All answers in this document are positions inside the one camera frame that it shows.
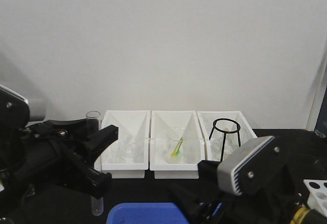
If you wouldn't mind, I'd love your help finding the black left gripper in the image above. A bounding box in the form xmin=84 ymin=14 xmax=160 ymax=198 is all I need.
xmin=1 ymin=119 xmax=119 ymax=201

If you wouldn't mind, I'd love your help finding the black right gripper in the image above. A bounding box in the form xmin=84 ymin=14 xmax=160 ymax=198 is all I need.
xmin=197 ymin=142 xmax=326 ymax=223

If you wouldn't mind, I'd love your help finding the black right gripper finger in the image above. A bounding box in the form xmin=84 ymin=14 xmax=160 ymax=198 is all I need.
xmin=168 ymin=184 xmax=220 ymax=223

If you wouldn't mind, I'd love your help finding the clear glass test tube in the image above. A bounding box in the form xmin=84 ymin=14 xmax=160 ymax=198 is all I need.
xmin=86 ymin=110 xmax=104 ymax=216

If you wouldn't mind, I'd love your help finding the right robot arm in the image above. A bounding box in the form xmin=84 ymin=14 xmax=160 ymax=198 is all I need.
xmin=169 ymin=136 xmax=326 ymax=223

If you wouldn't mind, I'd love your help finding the white test tube rack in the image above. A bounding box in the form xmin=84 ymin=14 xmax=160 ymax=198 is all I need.
xmin=303 ymin=179 xmax=326 ymax=216

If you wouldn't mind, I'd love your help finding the white bin left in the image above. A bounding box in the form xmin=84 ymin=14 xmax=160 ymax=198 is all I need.
xmin=95 ymin=110 xmax=151 ymax=179

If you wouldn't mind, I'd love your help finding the white bin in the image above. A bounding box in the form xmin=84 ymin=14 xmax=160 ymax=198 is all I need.
xmin=197 ymin=111 xmax=257 ymax=162
xmin=149 ymin=110 xmax=205 ymax=180
xmin=95 ymin=110 xmax=151 ymax=179

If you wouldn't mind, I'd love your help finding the yellow green plastic pipette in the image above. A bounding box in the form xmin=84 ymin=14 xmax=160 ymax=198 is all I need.
xmin=171 ymin=137 xmax=184 ymax=156

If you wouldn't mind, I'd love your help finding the glass flask under tripod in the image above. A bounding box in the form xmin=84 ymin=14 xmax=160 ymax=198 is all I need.
xmin=212 ymin=137 xmax=238 ymax=161

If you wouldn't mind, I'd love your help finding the white bin right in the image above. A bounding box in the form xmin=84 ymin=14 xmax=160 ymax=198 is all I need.
xmin=197 ymin=111 xmax=257 ymax=162

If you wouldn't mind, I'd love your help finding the glass beaker with pipettes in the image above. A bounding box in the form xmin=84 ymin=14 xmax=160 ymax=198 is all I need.
xmin=165 ymin=127 xmax=186 ymax=164

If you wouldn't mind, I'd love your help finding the white bin middle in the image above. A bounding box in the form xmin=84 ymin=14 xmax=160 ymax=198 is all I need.
xmin=149 ymin=110 xmax=205 ymax=180

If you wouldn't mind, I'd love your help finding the blue plastic tray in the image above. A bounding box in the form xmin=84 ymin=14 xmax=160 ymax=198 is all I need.
xmin=106 ymin=203 xmax=188 ymax=224

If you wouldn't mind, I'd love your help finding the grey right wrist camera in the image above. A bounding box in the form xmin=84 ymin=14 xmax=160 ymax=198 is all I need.
xmin=217 ymin=136 xmax=275 ymax=196

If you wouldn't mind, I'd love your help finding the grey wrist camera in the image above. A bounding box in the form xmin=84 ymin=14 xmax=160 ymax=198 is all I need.
xmin=217 ymin=136 xmax=275 ymax=196
xmin=1 ymin=84 xmax=46 ymax=129

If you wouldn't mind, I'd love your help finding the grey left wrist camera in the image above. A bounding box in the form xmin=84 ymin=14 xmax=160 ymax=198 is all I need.
xmin=1 ymin=84 xmax=46 ymax=129

